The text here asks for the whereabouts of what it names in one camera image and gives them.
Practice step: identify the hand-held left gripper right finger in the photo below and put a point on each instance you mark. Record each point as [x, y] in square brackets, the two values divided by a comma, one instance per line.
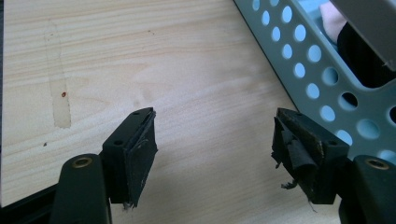
[314, 149]

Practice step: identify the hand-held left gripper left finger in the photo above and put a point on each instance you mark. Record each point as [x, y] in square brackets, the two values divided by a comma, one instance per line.
[130, 155]

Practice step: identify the pale pink cloth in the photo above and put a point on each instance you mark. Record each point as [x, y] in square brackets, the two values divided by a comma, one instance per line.
[331, 18]

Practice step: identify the grey-blue perforated plastic basket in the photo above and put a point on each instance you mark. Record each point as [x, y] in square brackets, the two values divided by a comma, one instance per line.
[367, 99]

